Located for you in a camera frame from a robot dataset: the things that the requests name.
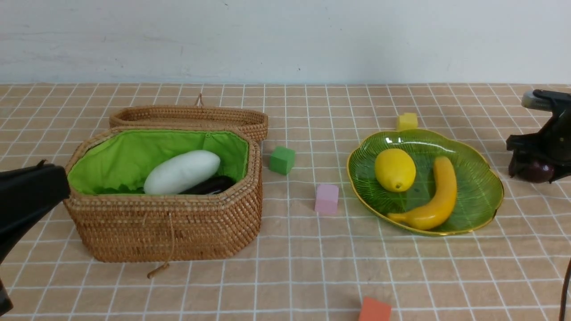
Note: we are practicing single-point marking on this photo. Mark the woven wicker basket lid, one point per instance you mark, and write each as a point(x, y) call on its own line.
point(254, 124)

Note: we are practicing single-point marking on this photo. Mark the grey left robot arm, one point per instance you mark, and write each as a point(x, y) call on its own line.
point(26, 196)

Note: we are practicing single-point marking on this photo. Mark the green glass leaf plate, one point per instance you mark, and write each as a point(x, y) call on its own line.
point(480, 191)

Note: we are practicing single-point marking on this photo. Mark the yellow toy lemon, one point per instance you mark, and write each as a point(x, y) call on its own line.
point(395, 170)

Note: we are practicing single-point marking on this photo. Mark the dark purple toy mangosteen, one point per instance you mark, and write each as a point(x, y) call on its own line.
point(534, 172)

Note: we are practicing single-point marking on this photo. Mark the white toy radish green leaves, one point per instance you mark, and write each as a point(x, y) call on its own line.
point(171, 177)

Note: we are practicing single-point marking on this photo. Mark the orange foam cube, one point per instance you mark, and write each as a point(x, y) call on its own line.
point(374, 310)

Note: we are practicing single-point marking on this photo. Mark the yellow foam cube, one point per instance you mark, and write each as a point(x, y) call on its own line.
point(407, 121)

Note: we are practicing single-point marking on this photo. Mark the yellow toy banana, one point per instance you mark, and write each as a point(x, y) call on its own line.
point(440, 207)

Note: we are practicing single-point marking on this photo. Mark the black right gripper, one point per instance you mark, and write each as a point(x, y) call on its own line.
point(552, 143)

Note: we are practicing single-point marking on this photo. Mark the green foam cube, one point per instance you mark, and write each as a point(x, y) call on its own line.
point(282, 160)

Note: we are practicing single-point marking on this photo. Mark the pink foam cube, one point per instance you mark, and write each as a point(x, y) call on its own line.
point(326, 199)

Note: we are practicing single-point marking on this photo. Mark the woven wicker basket green lining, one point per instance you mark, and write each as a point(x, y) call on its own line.
point(119, 222)

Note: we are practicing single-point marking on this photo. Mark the dark purple toy eggplant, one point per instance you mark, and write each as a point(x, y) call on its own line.
point(213, 185)

